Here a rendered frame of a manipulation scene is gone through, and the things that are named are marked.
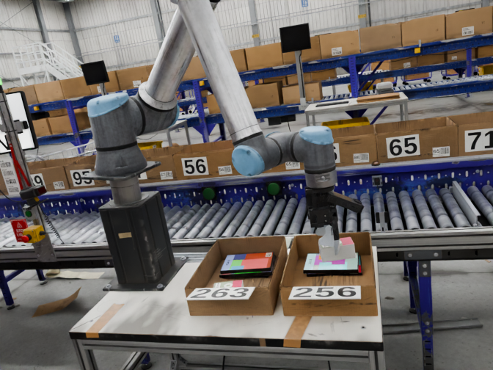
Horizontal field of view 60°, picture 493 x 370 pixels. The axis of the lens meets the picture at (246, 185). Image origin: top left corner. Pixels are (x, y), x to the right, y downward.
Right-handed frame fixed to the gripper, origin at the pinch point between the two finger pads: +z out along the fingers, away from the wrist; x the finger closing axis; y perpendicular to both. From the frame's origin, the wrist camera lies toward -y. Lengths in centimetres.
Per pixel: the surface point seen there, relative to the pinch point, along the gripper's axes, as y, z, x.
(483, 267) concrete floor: -111, 94, -135
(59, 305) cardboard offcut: 188, 91, -156
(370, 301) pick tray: -6.7, 13.6, 10.6
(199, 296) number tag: 42.8, 6.7, 7.5
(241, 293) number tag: 30.2, 7.2, 7.7
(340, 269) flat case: -2.3, 15.2, -13.1
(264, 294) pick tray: 23.9, 11.0, 3.8
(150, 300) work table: 66, 18, -14
